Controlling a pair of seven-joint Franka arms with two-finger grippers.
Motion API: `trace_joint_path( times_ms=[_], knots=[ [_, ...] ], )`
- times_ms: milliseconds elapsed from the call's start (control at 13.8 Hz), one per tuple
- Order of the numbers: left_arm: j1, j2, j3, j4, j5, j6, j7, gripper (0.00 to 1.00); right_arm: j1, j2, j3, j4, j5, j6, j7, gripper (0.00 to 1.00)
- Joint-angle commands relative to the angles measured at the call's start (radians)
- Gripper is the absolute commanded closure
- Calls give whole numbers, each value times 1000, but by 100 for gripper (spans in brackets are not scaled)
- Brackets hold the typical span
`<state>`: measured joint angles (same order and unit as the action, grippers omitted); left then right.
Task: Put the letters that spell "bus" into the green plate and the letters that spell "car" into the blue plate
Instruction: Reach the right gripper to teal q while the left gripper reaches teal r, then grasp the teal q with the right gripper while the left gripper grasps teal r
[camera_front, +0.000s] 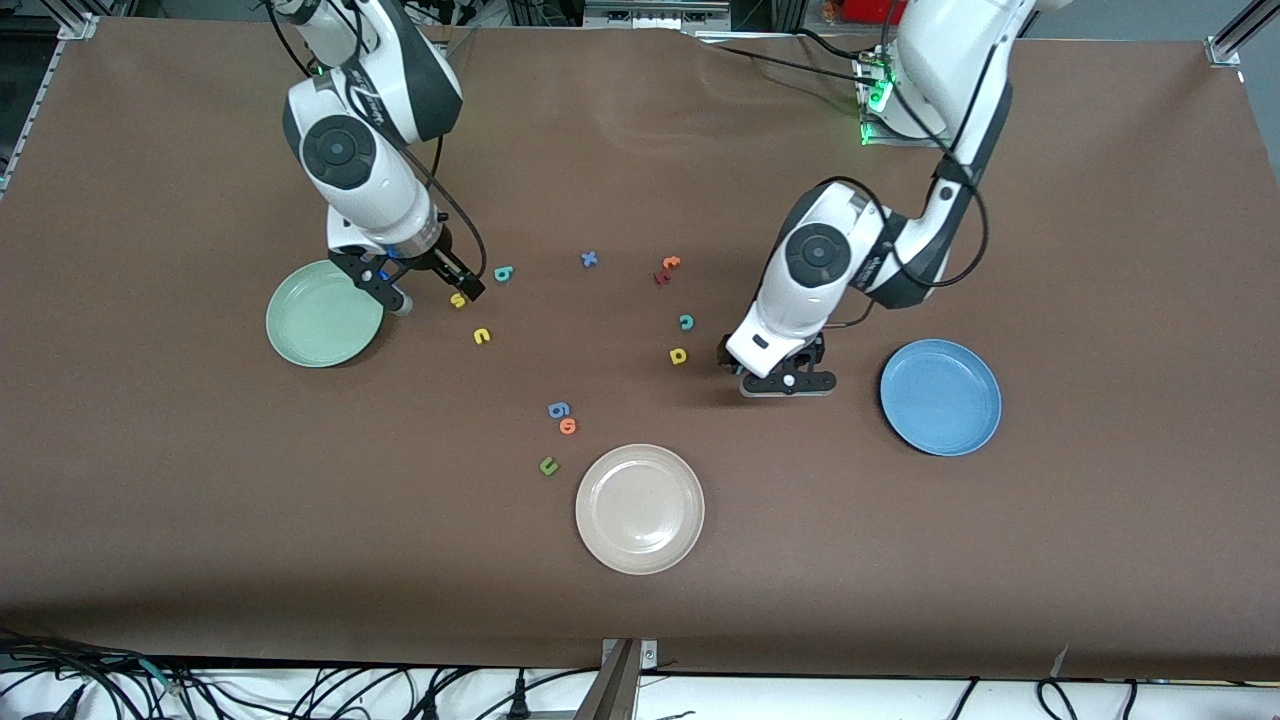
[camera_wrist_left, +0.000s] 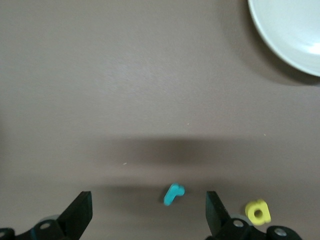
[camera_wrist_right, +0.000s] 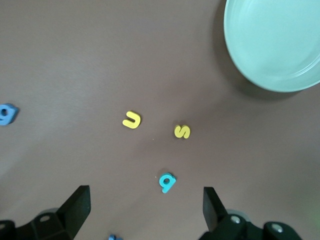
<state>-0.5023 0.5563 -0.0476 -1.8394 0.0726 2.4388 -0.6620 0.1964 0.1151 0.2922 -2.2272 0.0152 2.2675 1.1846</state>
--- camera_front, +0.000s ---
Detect green plate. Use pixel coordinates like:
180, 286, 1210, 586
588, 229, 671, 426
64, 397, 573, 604
265, 260, 386, 369

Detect blue plate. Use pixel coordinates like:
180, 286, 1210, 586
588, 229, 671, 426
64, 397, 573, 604
879, 339, 1003, 458

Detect off-white plate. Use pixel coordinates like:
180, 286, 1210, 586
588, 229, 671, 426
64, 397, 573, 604
575, 444, 706, 576

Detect brown table cover sheet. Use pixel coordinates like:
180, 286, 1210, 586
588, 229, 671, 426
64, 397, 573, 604
0, 15, 1280, 683

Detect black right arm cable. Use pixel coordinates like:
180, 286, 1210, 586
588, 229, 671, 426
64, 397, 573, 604
262, 0, 489, 293

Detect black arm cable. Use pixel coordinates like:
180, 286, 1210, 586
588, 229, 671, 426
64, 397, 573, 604
262, 0, 489, 293
800, 0, 1011, 331

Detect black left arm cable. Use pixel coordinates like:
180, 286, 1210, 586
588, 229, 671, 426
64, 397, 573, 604
800, 0, 1011, 331

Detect black cable across table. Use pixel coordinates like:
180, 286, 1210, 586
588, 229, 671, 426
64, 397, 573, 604
690, 28, 881, 86

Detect aluminium frame beam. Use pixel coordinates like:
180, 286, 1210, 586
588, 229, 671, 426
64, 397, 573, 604
505, 0, 801, 31

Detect metal bracket post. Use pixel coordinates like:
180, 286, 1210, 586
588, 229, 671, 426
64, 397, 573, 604
575, 638, 661, 720

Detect aluminium frame rail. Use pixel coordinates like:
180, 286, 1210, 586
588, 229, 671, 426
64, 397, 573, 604
0, 40, 63, 196
1215, 0, 1280, 49

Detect teal tipped cable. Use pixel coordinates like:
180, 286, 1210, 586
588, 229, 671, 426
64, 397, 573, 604
138, 658, 191, 696

